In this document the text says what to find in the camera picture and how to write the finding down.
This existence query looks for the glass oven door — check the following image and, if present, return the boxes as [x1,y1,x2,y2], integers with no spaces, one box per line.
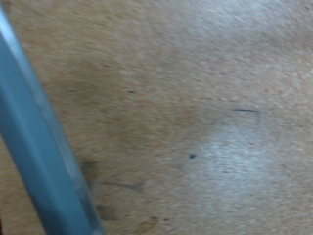
[0,6,107,235]

